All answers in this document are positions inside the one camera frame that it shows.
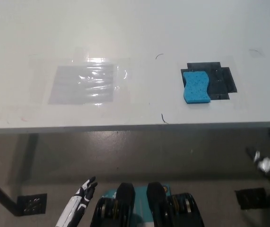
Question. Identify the clear plastic sheet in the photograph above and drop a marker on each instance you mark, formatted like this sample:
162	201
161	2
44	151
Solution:
66	89

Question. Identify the black tape marked spot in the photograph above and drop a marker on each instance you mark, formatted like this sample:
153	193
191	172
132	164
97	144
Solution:
227	82

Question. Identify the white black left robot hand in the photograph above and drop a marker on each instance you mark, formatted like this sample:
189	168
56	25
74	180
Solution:
82	198

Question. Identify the black floor tape patch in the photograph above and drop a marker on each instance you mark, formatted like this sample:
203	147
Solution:
250	198
32	204

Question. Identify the blue soft sponge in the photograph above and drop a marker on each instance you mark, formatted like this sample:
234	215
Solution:
196	88

